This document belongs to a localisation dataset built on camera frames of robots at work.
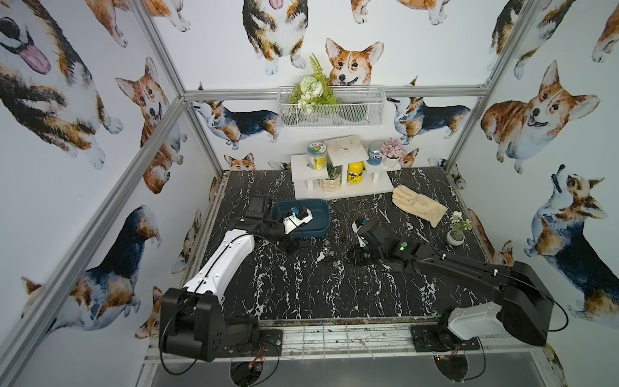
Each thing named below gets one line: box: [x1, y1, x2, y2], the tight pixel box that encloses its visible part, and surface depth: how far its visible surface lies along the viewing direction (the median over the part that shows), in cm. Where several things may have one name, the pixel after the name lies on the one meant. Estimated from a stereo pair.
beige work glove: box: [391, 184, 449, 229], surface depth 109 cm
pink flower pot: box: [380, 137, 408, 169], surface depth 97 cm
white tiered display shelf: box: [290, 135, 402, 200], surface depth 112 cm
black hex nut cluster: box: [322, 239, 339, 269], surface depth 95 cm
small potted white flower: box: [445, 210, 473, 246], surface depth 94 cm
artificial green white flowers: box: [287, 53, 339, 116], surface depth 82 cm
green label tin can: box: [307, 141, 328, 171], surface depth 99 cm
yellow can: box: [347, 161, 364, 184], surface depth 112 cm
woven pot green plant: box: [319, 161, 343, 193], surface depth 112 cm
